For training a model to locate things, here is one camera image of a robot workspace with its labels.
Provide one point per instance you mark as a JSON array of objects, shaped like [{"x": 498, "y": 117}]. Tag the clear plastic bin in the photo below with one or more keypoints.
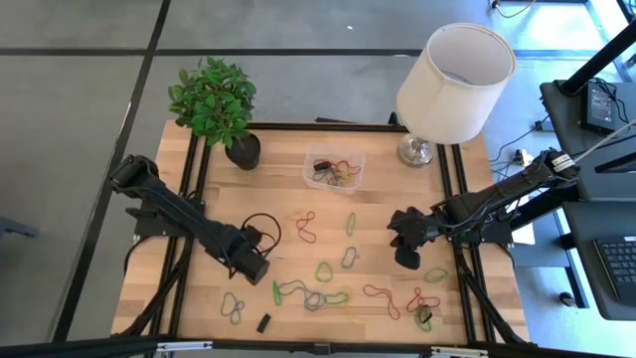
[{"x": 358, "y": 149}]

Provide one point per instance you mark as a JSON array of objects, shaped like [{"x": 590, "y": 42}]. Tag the black caster wheel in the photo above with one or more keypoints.
[{"x": 566, "y": 298}]

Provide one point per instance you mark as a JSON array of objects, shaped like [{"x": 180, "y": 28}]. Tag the green rubber band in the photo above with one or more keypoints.
[
  {"x": 274, "y": 293},
  {"x": 324, "y": 281},
  {"x": 422, "y": 330},
  {"x": 351, "y": 215},
  {"x": 338, "y": 302},
  {"x": 425, "y": 276}
]

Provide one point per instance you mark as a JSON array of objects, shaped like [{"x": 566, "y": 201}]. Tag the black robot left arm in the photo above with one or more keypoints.
[{"x": 174, "y": 204}]

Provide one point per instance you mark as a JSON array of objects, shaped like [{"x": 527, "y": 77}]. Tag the black aluminium table frame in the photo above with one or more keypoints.
[{"x": 323, "y": 126}]

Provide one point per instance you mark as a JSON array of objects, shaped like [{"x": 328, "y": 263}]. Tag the blue rubber band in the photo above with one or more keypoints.
[
  {"x": 313, "y": 308},
  {"x": 293, "y": 282},
  {"x": 343, "y": 261},
  {"x": 323, "y": 176},
  {"x": 222, "y": 308}
]

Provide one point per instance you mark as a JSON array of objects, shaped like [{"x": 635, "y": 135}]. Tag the yellow rubber band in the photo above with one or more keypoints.
[{"x": 338, "y": 177}]

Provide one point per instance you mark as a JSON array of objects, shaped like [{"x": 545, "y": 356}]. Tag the black keyboard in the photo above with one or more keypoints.
[{"x": 618, "y": 268}]

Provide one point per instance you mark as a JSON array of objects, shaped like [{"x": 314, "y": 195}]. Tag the black frame knob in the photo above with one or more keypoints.
[{"x": 394, "y": 119}]

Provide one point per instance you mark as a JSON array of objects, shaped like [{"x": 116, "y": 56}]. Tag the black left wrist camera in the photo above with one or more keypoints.
[{"x": 252, "y": 234}]

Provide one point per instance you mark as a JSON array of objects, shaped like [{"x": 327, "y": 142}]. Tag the red rubber band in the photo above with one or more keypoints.
[
  {"x": 298, "y": 224},
  {"x": 408, "y": 305},
  {"x": 350, "y": 168},
  {"x": 366, "y": 287}
]

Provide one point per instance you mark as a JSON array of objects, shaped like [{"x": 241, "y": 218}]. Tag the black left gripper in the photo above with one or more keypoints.
[{"x": 236, "y": 246}]

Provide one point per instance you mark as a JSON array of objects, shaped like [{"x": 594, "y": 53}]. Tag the small black block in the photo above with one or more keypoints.
[{"x": 263, "y": 323}]

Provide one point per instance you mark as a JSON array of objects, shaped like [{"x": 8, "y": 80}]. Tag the white power strip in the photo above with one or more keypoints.
[{"x": 520, "y": 157}]

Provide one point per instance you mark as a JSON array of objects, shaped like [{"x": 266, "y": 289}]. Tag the black power adapter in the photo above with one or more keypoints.
[{"x": 598, "y": 107}]

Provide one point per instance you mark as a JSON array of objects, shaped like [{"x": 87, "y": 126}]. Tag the green plant black pot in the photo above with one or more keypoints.
[{"x": 213, "y": 99}]

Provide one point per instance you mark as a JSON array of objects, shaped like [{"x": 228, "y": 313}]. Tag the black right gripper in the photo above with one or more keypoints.
[{"x": 415, "y": 229}]

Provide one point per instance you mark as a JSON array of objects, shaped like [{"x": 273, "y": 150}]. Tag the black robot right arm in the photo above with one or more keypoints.
[{"x": 497, "y": 191}]

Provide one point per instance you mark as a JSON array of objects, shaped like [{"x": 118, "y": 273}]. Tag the black stand pole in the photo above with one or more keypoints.
[{"x": 601, "y": 57}]

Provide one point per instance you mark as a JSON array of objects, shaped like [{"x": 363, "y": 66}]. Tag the silver frame bracket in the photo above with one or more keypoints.
[
  {"x": 459, "y": 352},
  {"x": 184, "y": 346}
]

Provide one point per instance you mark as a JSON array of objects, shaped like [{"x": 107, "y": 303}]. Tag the black side desk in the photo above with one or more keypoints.
[
  {"x": 571, "y": 129},
  {"x": 586, "y": 233}
]

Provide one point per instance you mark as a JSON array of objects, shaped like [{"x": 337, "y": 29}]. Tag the silver lamp white shade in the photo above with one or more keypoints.
[{"x": 447, "y": 99}]

